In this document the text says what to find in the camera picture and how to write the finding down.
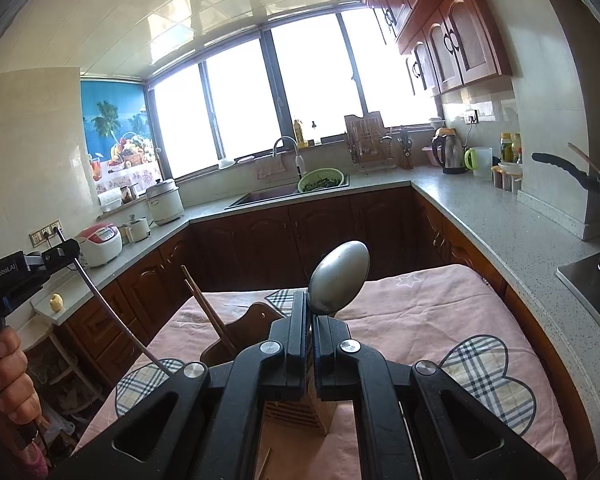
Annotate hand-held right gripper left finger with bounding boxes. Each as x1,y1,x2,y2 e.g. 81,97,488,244
50,290,313,480

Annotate wooden spatula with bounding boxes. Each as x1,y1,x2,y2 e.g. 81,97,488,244
566,142,600,177

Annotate kitchen faucet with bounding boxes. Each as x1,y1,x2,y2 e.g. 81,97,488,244
272,136,306,181

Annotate dish rack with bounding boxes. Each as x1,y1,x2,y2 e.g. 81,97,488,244
344,112,398,173

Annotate tropical fruit wall poster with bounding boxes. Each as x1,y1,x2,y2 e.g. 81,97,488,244
80,79,161,196

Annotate wooden cabinets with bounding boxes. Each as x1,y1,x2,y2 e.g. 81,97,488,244
360,0,513,98
62,185,598,466

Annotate grey speckled countertop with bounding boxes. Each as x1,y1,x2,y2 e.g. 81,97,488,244
30,165,600,411

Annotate metal spoon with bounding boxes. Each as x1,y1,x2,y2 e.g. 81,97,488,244
307,241,370,317

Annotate green and white pitcher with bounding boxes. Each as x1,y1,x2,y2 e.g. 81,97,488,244
464,146,494,179

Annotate tall white rice cooker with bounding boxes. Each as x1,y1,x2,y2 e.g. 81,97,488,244
145,178,185,226

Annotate pink printed tablecloth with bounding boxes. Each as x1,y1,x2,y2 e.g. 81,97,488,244
72,264,578,480

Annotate metal chopstick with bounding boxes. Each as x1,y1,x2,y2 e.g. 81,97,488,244
72,259,176,377

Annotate wooden utensil holder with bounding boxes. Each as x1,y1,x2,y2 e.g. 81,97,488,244
199,302,341,436

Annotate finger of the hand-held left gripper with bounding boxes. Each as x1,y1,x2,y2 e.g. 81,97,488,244
22,239,81,273

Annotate pink dishcloth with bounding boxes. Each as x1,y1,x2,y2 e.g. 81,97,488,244
256,157,287,181

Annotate kitchen window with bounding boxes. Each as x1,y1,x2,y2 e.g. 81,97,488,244
145,7,441,181

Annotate wooden upper cabinets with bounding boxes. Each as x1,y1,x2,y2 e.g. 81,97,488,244
360,0,513,98

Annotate green colander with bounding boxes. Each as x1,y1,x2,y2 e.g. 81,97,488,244
298,168,345,193

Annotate small white electric pot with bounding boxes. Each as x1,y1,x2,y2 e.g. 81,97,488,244
122,215,151,243

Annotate black wok with handle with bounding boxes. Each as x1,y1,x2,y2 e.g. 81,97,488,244
531,151,600,241

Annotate knife block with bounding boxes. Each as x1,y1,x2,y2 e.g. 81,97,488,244
397,127,416,171

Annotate steel electric kettle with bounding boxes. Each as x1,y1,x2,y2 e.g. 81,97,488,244
431,128,468,175

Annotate white and red rice cooker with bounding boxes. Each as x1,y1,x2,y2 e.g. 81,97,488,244
75,224,123,268

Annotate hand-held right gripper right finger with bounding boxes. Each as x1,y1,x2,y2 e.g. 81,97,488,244
316,316,566,480

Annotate white storage shelf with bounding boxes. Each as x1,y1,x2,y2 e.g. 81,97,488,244
17,310,106,416

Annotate wooden lower cabinets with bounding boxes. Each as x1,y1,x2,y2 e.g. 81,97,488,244
62,185,598,466

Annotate kitchen sink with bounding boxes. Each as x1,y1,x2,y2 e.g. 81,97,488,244
225,175,351,211

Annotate gas stove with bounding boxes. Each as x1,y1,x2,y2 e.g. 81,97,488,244
555,252,600,306

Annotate person's left hand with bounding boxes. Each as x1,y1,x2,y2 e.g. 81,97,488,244
0,327,43,431

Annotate row of spice jars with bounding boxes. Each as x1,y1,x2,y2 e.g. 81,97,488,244
491,165,523,195

